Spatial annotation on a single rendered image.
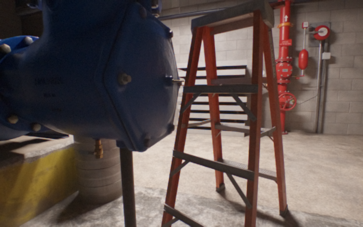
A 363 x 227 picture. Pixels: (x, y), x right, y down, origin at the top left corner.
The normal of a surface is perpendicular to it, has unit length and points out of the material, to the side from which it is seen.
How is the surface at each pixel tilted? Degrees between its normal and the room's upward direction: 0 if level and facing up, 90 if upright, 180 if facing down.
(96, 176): 90
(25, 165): 90
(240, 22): 92
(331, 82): 90
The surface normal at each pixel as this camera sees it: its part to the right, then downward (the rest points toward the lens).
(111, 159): 0.75, 0.07
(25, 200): 0.95, 0.04
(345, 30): -0.31, 0.12
